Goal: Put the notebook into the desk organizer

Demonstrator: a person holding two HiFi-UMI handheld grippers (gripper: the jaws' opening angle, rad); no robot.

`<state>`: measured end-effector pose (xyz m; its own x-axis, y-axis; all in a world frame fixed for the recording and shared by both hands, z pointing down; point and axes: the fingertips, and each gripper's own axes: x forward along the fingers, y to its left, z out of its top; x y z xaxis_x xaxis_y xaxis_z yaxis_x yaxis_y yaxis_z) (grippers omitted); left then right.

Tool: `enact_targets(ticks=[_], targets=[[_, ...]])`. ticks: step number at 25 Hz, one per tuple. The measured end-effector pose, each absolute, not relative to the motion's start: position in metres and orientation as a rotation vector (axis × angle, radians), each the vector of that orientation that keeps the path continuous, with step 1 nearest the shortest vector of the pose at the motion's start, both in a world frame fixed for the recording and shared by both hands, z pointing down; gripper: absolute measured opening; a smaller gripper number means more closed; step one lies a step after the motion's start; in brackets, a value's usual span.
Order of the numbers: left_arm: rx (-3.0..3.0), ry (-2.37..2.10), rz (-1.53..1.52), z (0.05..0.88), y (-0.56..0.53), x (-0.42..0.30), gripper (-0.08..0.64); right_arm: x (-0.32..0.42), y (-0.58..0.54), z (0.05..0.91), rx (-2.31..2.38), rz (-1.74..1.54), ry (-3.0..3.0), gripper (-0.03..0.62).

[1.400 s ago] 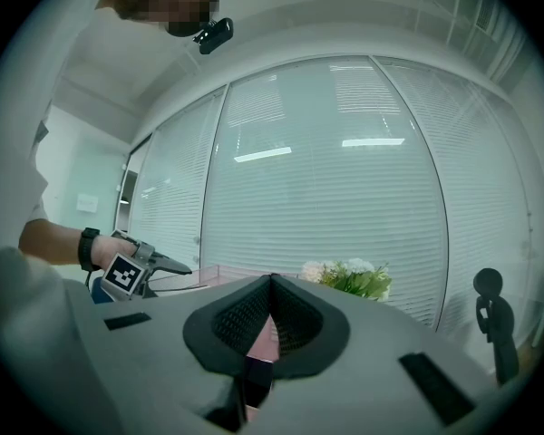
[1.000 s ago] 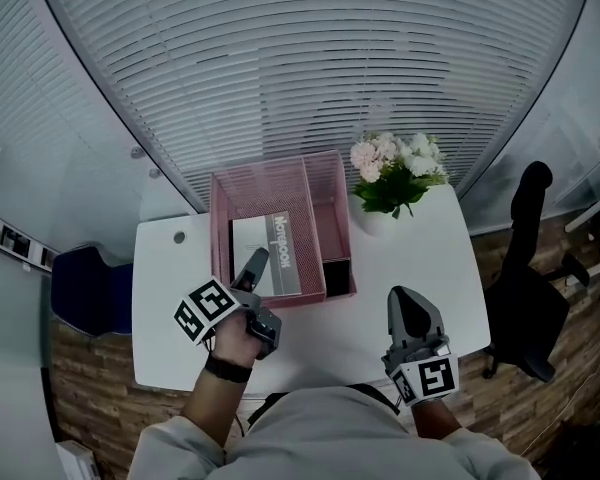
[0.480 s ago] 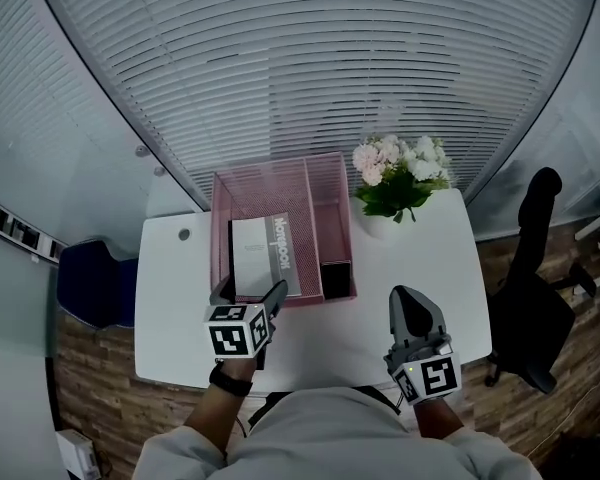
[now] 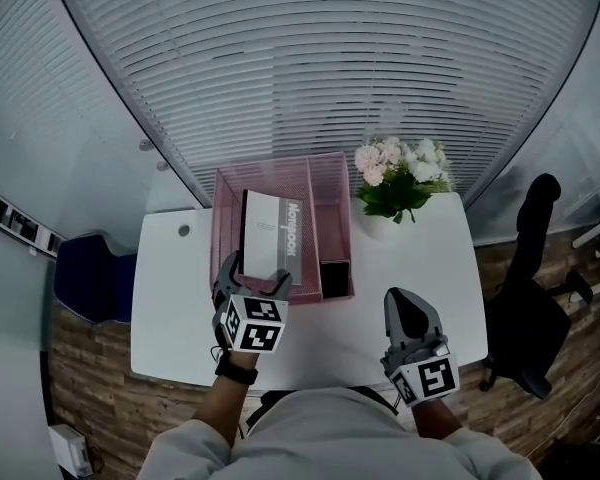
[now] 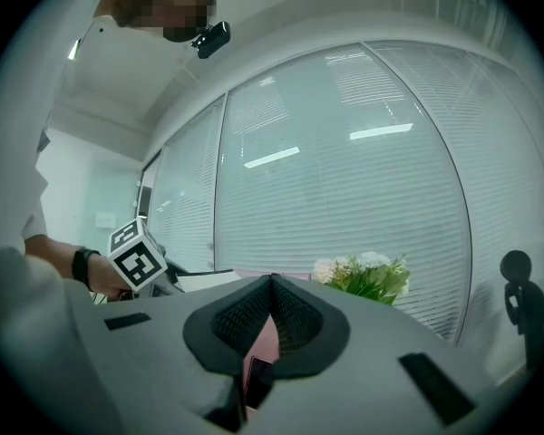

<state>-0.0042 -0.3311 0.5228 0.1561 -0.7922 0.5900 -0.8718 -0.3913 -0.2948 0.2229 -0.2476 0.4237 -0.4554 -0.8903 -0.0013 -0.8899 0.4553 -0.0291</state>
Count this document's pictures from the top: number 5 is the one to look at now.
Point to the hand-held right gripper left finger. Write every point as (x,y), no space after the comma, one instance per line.
(217,333)

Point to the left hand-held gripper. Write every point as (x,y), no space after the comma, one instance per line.
(138,256)

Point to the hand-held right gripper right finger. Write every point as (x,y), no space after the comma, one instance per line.
(313,333)

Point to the dark notebook with pink edge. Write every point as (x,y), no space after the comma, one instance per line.
(259,381)

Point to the person's left forearm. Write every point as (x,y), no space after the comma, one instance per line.
(50,254)

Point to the person's left hand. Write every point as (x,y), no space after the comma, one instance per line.
(106,279)

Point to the black wristwatch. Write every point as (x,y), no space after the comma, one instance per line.
(84,266)

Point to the white window blinds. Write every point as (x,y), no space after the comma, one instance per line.
(335,188)
(186,206)
(494,175)

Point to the white and green flower bouquet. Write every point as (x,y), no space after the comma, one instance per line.
(367,277)

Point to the white shirt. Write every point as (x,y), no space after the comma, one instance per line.
(32,188)

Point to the black stand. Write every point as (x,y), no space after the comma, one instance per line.
(523,306)

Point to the person's head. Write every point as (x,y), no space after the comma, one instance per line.
(163,0)

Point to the white wall socket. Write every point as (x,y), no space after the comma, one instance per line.
(105,220)

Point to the black head-worn camera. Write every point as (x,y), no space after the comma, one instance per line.
(213,39)

